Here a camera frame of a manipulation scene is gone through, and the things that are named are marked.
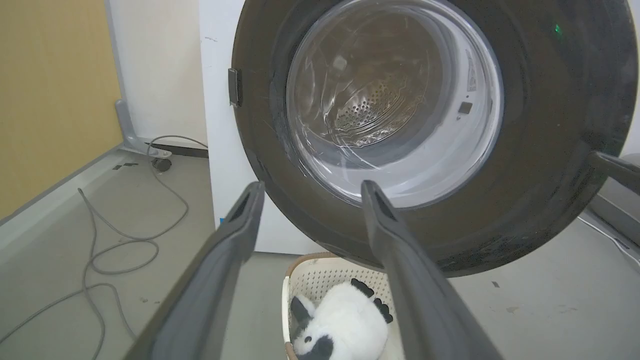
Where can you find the dark grey pointed left gripper right finger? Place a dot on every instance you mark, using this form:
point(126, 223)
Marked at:
point(617, 170)

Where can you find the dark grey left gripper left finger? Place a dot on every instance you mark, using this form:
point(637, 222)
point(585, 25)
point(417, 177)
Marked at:
point(205, 295)

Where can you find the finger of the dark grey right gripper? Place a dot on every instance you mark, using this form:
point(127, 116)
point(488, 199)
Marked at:
point(425, 300)

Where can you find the round black washing machine door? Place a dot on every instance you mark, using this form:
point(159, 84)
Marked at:
point(540, 165)

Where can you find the white washing machine body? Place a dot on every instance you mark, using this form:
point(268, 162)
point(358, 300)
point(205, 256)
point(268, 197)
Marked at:
point(225, 150)

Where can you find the white and black plush toy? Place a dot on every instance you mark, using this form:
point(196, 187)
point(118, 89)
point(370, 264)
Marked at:
point(345, 325)

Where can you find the white perforated laundry basket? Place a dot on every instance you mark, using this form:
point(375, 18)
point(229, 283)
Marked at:
point(320, 280)

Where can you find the grey metal frame leg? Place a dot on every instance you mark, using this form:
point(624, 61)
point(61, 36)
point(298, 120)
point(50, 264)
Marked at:
point(129, 130)

